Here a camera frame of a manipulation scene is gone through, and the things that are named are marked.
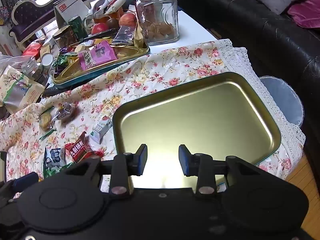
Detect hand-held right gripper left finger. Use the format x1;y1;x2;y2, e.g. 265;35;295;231
62;144;148;200

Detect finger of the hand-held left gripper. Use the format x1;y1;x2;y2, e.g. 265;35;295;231
0;172;39;207

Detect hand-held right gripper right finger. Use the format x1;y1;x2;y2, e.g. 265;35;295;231
178;144;263;197

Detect blue white snack packet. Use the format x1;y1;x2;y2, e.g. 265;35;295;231
45;147;66;168

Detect gold rectangular tin tray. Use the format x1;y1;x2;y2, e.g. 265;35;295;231
112;72;282;188
53;34;150;89

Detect small white green packet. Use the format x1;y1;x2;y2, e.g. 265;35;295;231
90;116;113;144

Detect red snack packet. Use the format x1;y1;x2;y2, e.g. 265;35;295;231
64;131;103;165

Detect clear bag brown snack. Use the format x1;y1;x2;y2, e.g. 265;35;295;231
56;102;79;123

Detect biscuit packet green ends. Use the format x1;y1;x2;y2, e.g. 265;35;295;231
39;107;57;140

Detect kraft paper bag tree print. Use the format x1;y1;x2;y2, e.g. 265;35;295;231
0;65;47;113

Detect floral tablecloth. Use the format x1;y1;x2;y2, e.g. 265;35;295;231
0;39;307;188

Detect pink snack packet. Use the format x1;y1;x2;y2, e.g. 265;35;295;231
78;41;118;71

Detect trash bin with plastic liner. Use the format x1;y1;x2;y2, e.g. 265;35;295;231
259;76;304;127

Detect white round lid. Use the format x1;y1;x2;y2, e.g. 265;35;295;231
41;54;55;67

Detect gold foil packet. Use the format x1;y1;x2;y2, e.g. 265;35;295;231
135;21;148;48

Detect silver black packet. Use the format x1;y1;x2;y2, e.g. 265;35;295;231
111;26;137;46

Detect red plastic packet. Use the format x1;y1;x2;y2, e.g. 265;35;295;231
22;42;42;57

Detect black leather sofa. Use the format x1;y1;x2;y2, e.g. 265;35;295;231
104;0;320;160

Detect red apple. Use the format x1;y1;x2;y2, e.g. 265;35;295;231
91;23;109;35
119;12;137;27

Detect glass jar with cookies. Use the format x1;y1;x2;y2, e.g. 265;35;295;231
136;0;180;46

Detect brown label jar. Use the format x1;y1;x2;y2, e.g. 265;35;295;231
52;25;78;49

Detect green drink can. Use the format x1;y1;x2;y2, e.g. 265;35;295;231
68;16;88;42

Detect white handheld device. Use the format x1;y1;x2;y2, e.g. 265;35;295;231
90;0;126;18

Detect purple chaise longue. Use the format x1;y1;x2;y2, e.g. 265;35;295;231
9;0;105;48

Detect white desk calendar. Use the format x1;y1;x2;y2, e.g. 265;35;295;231
54;0;89;27

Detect magenta cushion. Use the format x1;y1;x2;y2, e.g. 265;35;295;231
287;0;320;28

